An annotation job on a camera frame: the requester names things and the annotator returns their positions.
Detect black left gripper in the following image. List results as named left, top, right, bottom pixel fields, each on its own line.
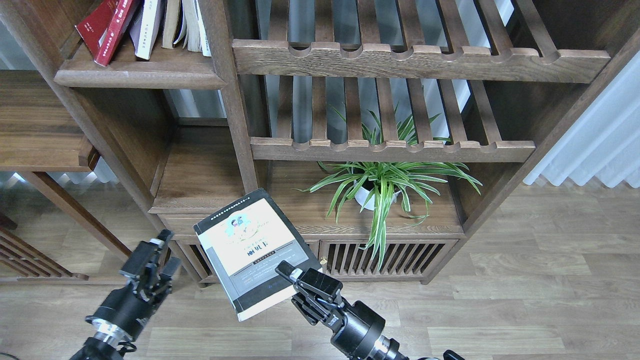
left=86, top=229, right=182, bottom=343

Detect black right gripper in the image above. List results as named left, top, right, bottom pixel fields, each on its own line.
left=275, top=260, right=387, bottom=360

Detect yellow and black book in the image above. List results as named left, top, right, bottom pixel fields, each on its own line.
left=194, top=188, right=322, bottom=322

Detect pale lilac paperback book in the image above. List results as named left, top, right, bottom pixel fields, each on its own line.
left=129, top=0, right=166, bottom=60

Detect red paperback book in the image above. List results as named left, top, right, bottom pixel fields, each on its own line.
left=75, top=0, right=141, bottom=67

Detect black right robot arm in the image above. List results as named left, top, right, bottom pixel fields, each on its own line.
left=275, top=260, right=407, bottom=360

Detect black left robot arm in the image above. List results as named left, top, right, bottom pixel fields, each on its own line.
left=71, top=228, right=181, bottom=360

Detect upright white books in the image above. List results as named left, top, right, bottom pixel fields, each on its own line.
left=182, top=0, right=211, bottom=57

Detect white plant pot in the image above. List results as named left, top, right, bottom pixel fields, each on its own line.
left=353, top=180, right=402, bottom=211

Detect green spider plant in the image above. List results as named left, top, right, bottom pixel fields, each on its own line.
left=295, top=102, right=483, bottom=271

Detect dark wooden bookshelf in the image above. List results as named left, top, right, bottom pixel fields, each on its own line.
left=1, top=0, right=639, bottom=284

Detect upright tan book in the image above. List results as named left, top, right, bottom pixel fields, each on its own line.
left=161, top=0, right=182, bottom=49

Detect white curtain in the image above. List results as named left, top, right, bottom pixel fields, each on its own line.
left=523, top=54, right=640, bottom=189

